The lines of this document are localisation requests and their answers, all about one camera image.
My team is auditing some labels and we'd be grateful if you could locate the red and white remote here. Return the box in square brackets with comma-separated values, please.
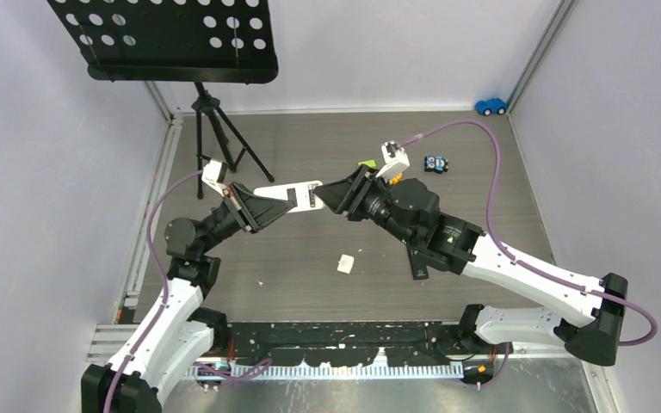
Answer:
[253, 180, 325, 213]

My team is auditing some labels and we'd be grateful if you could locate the purple cable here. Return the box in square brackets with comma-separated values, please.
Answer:
[102, 170, 273, 413]
[398, 120, 659, 389]

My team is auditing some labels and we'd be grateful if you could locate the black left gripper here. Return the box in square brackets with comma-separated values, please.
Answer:
[200, 182, 295, 256]

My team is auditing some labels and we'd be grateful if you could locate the orange yellow toy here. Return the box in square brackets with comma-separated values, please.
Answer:
[388, 174, 403, 186]

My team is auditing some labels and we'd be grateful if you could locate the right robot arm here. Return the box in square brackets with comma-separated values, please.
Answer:
[313, 166, 628, 367]

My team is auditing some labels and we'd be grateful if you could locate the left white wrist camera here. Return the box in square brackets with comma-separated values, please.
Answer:
[201, 158, 228, 196]

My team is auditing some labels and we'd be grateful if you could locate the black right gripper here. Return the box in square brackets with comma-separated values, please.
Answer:
[313, 163, 417, 246]

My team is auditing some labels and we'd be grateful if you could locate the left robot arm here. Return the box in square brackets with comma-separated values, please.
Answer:
[80, 182, 293, 412]

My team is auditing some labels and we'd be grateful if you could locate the black remote control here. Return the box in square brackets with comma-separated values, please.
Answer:
[406, 244, 429, 280]

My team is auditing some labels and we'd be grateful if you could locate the lime green block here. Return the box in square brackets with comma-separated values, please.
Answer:
[358, 159, 377, 169]

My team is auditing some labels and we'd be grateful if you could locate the white remote battery cover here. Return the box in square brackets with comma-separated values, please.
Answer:
[337, 254, 355, 274]

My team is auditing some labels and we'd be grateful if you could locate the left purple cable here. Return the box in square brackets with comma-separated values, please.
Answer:
[102, 170, 273, 413]

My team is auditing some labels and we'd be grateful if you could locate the blue toy car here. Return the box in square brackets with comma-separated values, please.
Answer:
[474, 97, 509, 116]

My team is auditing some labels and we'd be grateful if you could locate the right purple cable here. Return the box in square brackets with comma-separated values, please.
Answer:
[398, 120, 659, 389]

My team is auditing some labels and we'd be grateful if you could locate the black tripod music stand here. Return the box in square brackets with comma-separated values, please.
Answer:
[49, 0, 279, 182]

